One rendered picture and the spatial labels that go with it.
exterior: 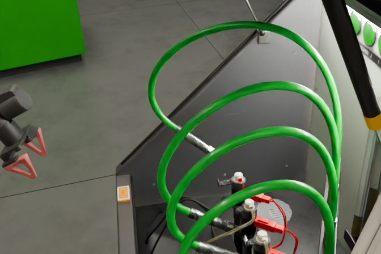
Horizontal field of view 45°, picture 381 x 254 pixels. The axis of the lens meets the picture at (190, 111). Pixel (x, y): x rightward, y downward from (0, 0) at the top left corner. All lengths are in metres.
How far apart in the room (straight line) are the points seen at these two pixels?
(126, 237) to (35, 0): 3.19
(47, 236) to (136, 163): 1.37
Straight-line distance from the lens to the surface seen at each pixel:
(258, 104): 1.22
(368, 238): 0.56
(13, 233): 2.64
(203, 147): 0.98
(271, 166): 1.35
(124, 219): 1.14
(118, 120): 3.35
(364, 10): 0.92
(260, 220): 0.88
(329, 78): 0.88
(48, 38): 4.20
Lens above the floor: 1.73
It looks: 31 degrees down
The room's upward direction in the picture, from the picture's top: 3 degrees counter-clockwise
